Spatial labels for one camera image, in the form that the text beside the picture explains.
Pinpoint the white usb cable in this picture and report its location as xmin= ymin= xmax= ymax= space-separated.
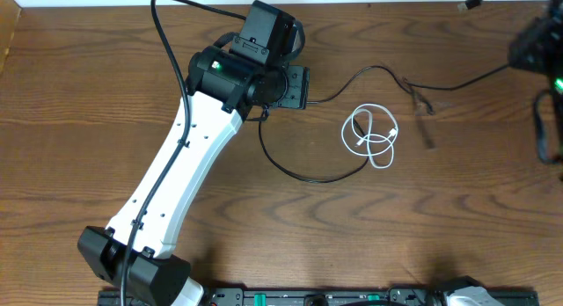
xmin=340 ymin=103 xmax=400 ymax=170

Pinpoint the black usb cable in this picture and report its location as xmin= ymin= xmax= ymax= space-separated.
xmin=257 ymin=64 xmax=511 ymax=185

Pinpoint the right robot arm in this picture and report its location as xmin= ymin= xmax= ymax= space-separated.
xmin=424 ymin=0 xmax=562 ymax=306

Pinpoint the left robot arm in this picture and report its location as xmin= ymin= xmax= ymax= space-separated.
xmin=77 ymin=1 xmax=309 ymax=305

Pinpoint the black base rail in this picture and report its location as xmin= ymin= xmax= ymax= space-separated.
xmin=95 ymin=288 xmax=540 ymax=306

